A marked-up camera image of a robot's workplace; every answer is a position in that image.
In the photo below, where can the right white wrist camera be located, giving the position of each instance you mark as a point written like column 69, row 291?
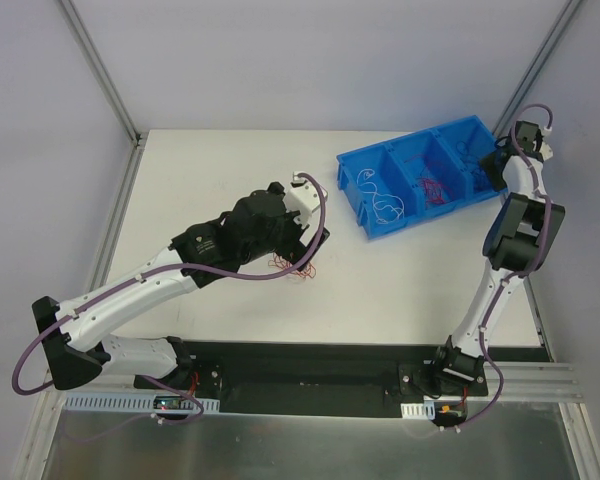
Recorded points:
column 542, row 147

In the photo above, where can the blue divided plastic bin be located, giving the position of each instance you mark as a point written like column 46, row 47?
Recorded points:
column 402, row 182

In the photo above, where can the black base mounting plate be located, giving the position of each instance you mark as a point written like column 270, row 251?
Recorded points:
column 338, row 380

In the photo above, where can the right white cable duct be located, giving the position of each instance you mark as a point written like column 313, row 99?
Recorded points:
column 418, row 411

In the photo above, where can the left aluminium frame post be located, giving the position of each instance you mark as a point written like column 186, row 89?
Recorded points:
column 99, row 71

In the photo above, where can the aluminium frame post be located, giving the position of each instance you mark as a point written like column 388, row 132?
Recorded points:
column 548, row 47
column 99, row 71

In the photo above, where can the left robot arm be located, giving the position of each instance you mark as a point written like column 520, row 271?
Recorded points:
column 78, row 337

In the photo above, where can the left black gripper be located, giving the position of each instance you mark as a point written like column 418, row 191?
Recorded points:
column 306, row 245

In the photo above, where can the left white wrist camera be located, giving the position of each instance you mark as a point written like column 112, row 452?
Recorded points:
column 301, row 197

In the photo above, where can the left white cable duct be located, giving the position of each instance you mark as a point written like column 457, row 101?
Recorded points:
column 129, row 403

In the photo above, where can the right aluminium frame post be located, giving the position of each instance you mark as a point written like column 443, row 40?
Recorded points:
column 548, row 47

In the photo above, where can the white cable duct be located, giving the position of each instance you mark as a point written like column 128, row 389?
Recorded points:
column 129, row 403
column 418, row 411

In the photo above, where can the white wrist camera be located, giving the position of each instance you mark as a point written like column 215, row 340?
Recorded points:
column 542, row 147
column 301, row 197

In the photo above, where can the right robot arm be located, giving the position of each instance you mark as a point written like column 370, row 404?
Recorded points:
column 516, row 245

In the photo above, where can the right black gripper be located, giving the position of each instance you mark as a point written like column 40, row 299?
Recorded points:
column 493, row 167

